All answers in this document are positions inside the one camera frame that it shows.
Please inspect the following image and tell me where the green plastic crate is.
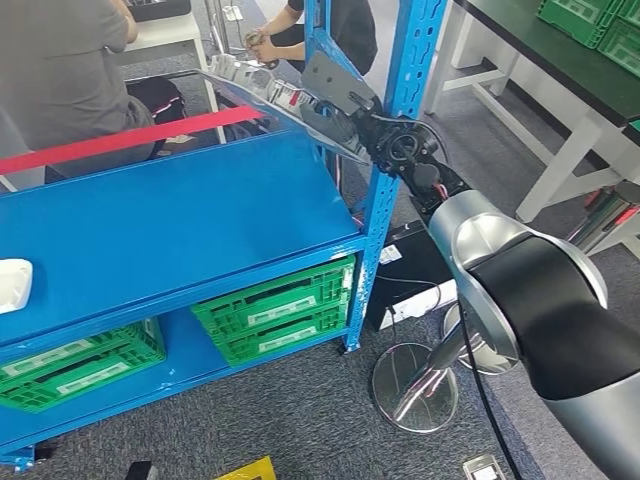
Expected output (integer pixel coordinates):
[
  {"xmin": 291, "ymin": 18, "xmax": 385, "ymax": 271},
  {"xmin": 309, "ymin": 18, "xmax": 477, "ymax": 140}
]
[
  {"xmin": 191, "ymin": 254, "xmax": 356, "ymax": 333},
  {"xmin": 214, "ymin": 301, "xmax": 351, "ymax": 369},
  {"xmin": 0, "ymin": 319, "xmax": 165, "ymax": 386},
  {"xmin": 537, "ymin": 0, "xmax": 626, "ymax": 50},
  {"xmin": 597, "ymin": 0, "xmax": 640, "ymax": 79},
  {"xmin": 0, "ymin": 344, "xmax": 167, "ymax": 415}
]

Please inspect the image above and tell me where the black tray with cables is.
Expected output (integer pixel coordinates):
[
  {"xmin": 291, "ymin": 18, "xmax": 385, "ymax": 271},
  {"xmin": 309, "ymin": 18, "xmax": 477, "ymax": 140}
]
[{"xmin": 125, "ymin": 0, "xmax": 192, "ymax": 23}]

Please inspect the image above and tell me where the silver floor socket white insert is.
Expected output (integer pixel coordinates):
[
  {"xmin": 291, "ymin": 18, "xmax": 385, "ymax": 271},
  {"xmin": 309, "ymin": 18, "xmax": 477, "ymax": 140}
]
[{"xmin": 462, "ymin": 453, "xmax": 507, "ymax": 480}]

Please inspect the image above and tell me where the white curved plastic part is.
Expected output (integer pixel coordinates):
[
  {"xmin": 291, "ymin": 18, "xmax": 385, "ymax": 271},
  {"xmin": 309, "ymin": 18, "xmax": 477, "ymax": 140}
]
[{"xmin": 0, "ymin": 258, "xmax": 34, "ymax": 316}]

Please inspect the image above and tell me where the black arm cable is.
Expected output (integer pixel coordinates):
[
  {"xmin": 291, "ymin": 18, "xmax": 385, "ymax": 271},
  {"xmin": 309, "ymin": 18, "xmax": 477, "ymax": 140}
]
[{"xmin": 456, "ymin": 298, "xmax": 525, "ymax": 480}]

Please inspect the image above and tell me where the black bag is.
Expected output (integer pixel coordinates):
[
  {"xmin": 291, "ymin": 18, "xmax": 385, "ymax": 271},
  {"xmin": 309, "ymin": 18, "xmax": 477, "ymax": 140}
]
[{"xmin": 125, "ymin": 76, "xmax": 187, "ymax": 127}]

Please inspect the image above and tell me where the white workbench bright green top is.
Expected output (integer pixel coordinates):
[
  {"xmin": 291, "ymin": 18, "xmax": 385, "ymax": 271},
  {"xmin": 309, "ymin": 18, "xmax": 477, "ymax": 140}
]
[{"xmin": 582, "ymin": 117, "xmax": 640, "ymax": 261}]

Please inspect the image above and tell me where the chrome stanchion post red band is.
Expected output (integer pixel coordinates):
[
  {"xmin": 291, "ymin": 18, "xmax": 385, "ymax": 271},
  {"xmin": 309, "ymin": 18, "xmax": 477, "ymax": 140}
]
[{"xmin": 442, "ymin": 182, "xmax": 640, "ymax": 377}]

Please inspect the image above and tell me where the red barrier belt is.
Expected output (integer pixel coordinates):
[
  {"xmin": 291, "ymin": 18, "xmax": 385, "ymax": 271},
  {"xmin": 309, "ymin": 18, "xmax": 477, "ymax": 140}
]
[{"xmin": 0, "ymin": 104, "xmax": 266, "ymax": 177}]

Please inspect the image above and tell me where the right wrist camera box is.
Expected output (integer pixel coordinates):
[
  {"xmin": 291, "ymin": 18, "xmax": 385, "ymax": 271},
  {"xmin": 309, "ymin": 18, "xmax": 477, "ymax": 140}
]
[{"xmin": 301, "ymin": 51, "xmax": 383, "ymax": 114}]

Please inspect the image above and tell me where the grey plastic wheel hubcap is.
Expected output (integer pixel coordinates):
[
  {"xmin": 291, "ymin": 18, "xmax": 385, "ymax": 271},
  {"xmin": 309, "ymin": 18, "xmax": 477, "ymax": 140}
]
[{"xmin": 202, "ymin": 52, "xmax": 374, "ymax": 167}]

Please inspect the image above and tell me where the person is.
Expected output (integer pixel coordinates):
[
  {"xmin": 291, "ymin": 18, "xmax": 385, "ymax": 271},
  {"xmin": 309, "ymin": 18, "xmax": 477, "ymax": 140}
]
[
  {"xmin": 0, "ymin": 0, "xmax": 156, "ymax": 187},
  {"xmin": 245, "ymin": 0, "xmax": 378, "ymax": 77}
]

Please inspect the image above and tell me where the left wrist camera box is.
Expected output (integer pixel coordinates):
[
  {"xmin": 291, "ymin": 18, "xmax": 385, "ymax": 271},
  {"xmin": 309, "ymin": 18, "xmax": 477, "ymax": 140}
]
[{"xmin": 125, "ymin": 460, "xmax": 158, "ymax": 480}]

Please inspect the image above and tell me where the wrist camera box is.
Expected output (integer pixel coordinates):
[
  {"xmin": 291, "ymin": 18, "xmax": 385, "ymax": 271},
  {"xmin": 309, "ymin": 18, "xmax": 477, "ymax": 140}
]
[
  {"xmin": 301, "ymin": 51, "xmax": 383, "ymax": 114},
  {"xmin": 125, "ymin": 460, "xmax": 158, "ymax": 480}
]

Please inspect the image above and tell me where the blue metal shelf rack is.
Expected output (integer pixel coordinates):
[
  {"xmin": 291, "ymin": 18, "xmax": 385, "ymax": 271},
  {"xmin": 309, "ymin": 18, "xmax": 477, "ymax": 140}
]
[{"xmin": 0, "ymin": 0, "xmax": 448, "ymax": 475}]

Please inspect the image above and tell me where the white table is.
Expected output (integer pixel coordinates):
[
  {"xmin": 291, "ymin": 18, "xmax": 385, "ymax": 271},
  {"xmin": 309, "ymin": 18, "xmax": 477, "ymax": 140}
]
[{"xmin": 112, "ymin": 11, "xmax": 229, "ymax": 146}]

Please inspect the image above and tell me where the white workbench dark green top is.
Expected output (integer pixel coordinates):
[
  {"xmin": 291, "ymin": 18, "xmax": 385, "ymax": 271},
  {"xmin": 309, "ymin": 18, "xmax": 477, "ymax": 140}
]
[{"xmin": 439, "ymin": 0, "xmax": 640, "ymax": 223}]

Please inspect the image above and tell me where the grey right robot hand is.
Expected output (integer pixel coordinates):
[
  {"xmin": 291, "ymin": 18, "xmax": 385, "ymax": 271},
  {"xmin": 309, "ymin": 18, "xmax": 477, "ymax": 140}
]
[{"xmin": 299, "ymin": 103, "xmax": 374, "ymax": 159}]

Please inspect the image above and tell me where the black cardboard box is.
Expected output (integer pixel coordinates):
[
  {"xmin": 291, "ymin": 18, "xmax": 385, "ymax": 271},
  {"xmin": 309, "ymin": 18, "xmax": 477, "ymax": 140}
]
[{"xmin": 365, "ymin": 219, "xmax": 458, "ymax": 333}]

